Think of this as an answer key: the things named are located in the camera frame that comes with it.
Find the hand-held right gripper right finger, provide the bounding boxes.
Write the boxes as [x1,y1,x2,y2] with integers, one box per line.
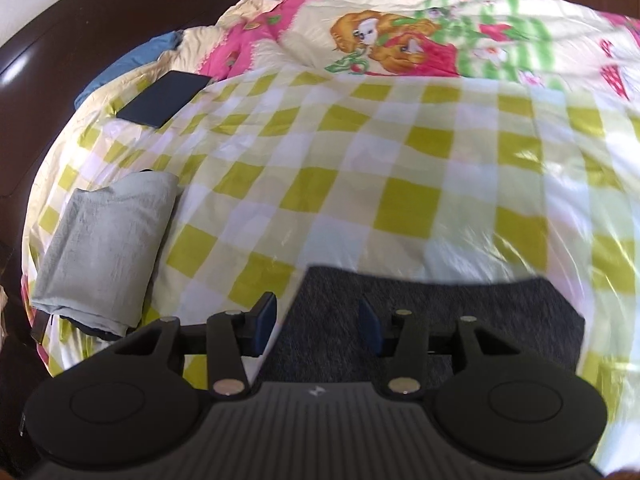
[357,294,523,400]

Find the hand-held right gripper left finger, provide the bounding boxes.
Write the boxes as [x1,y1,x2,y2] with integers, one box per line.
[112,291,279,397]

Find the dark grey pants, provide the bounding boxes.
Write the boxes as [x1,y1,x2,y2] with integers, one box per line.
[244,264,587,387]

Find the light grey folded cloth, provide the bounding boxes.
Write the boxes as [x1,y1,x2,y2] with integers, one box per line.
[29,170,182,337]

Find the blue pillow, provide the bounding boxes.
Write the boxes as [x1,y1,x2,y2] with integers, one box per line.
[74,30,182,111]

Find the dark brown wooden headboard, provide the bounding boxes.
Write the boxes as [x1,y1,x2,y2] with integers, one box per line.
[0,0,246,480]

